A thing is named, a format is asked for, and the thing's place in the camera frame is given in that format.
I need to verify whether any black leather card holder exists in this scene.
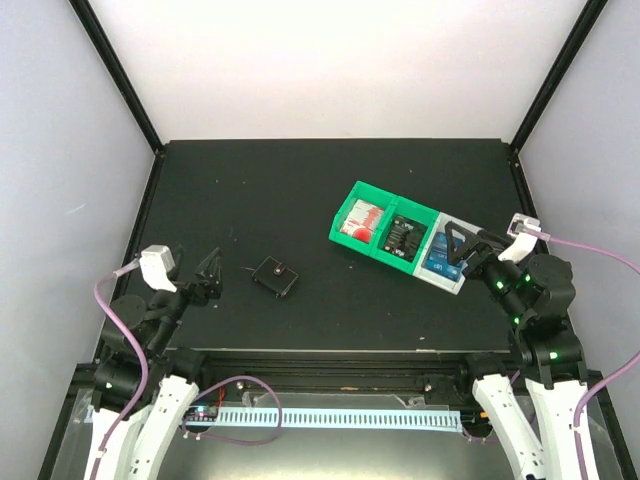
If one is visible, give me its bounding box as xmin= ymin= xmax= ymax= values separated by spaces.
xmin=252 ymin=256 xmax=299 ymax=298

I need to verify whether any red white card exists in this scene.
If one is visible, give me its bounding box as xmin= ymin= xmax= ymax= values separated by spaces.
xmin=340 ymin=199 xmax=385 ymax=244

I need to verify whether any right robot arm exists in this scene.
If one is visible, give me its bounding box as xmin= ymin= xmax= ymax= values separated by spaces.
xmin=444 ymin=214 xmax=599 ymax=479

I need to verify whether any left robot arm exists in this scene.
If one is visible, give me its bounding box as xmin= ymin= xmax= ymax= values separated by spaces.
xmin=84 ymin=245 xmax=223 ymax=479

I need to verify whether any blue card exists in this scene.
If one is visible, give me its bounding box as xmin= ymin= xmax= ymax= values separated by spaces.
xmin=422 ymin=232 xmax=463 ymax=282

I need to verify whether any black vip card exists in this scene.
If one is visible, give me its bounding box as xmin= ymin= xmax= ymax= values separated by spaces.
xmin=382 ymin=215 xmax=427 ymax=262

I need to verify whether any white bin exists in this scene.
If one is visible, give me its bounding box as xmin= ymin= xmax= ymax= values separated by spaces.
xmin=413 ymin=212 xmax=480 ymax=295

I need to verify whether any green bin middle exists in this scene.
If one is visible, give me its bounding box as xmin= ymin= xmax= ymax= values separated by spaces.
xmin=370 ymin=196 xmax=440 ymax=275

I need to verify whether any green bin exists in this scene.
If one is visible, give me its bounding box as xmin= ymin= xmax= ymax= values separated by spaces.
xmin=370 ymin=196 xmax=440 ymax=275
xmin=329 ymin=181 xmax=399 ymax=257

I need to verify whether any green bin left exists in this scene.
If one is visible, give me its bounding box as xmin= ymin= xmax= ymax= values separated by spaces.
xmin=329 ymin=181 xmax=399 ymax=257

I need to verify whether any left circuit board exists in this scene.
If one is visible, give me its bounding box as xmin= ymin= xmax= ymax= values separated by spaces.
xmin=183 ymin=405 xmax=218 ymax=425

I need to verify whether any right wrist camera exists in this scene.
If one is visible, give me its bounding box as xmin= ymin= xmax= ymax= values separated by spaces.
xmin=498 ymin=213 xmax=541 ymax=264

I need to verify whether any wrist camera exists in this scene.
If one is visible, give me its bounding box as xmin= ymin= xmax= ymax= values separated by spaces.
xmin=498 ymin=213 xmax=541 ymax=264
xmin=139 ymin=245 xmax=177 ymax=293

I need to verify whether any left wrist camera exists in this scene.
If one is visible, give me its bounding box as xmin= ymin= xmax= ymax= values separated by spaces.
xmin=139 ymin=245 xmax=177 ymax=293

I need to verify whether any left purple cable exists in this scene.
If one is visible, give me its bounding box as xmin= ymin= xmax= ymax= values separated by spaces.
xmin=82 ymin=259 xmax=283 ymax=480

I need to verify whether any black aluminium frame rail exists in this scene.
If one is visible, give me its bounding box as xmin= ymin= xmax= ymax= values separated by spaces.
xmin=74 ymin=349 xmax=606 ymax=401

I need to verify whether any white slotted cable duct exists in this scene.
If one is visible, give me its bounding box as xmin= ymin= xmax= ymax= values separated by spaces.
xmin=183 ymin=406 xmax=463 ymax=433

